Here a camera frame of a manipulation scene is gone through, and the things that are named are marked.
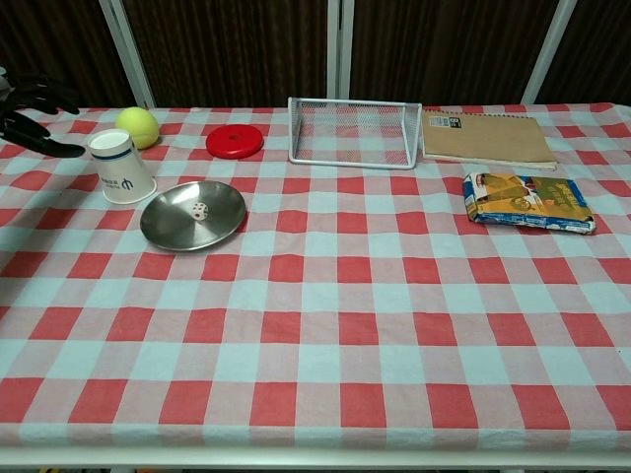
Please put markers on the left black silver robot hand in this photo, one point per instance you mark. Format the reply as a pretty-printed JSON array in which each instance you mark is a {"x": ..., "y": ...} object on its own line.
[{"x": 24, "y": 125}]

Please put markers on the white die with red dots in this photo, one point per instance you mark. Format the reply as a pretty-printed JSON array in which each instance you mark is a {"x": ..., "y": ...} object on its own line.
[{"x": 200, "y": 211}]

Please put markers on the dark brown ribbed panel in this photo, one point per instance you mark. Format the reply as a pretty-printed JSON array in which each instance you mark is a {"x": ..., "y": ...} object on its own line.
[
  {"x": 601, "y": 49},
  {"x": 59, "y": 39},
  {"x": 236, "y": 49},
  {"x": 443, "y": 49}
]

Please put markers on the white partition post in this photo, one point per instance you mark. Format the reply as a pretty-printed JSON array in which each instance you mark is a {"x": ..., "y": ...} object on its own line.
[
  {"x": 549, "y": 49},
  {"x": 128, "y": 54},
  {"x": 339, "y": 49}
]

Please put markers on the red round plastic disc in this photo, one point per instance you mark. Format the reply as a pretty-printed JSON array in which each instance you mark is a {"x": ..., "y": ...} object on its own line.
[{"x": 236, "y": 145}]

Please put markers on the brown spiral notebook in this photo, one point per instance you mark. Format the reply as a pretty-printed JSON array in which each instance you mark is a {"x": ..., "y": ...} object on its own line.
[{"x": 488, "y": 140}]

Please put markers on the yellow tennis ball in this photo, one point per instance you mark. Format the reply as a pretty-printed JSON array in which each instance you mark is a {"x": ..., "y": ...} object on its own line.
[{"x": 143, "y": 125}]

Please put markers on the silver metal plate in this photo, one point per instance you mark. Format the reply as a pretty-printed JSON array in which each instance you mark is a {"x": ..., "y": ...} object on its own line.
[{"x": 172, "y": 226}]

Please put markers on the red white checkered tablecloth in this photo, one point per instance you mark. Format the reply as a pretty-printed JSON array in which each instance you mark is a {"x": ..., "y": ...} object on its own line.
[{"x": 345, "y": 305}]

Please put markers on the yellow blue snack packet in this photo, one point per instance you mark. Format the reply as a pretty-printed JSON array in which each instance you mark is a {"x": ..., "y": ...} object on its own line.
[{"x": 527, "y": 204}]

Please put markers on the white paper cup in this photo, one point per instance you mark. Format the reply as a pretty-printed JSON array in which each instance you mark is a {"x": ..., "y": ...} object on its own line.
[{"x": 120, "y": 170}]

